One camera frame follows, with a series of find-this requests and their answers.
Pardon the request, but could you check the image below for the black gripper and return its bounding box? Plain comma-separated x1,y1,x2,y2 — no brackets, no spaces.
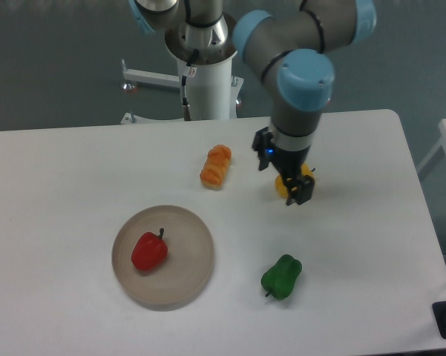
252,126,315,206

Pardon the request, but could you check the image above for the red toy bell pepper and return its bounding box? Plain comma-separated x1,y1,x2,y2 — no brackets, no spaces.
131,228,168,271

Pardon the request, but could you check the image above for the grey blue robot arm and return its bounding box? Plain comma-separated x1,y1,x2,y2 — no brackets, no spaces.
129,1,377,204

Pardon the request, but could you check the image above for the yellow toy bell pepper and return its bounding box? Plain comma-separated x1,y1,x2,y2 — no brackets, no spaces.
275,163,316,199

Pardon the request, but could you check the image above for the green toy bell pepper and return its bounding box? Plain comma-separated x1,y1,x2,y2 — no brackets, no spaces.
260,254,303,300

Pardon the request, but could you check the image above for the beige round plate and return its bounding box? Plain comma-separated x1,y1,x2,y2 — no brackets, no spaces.
111,205,215,310

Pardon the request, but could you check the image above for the orange toy bread loaf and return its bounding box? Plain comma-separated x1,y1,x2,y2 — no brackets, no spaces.
200,145,232,190

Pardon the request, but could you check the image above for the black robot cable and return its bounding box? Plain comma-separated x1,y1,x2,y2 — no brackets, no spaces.
180,48,200,122

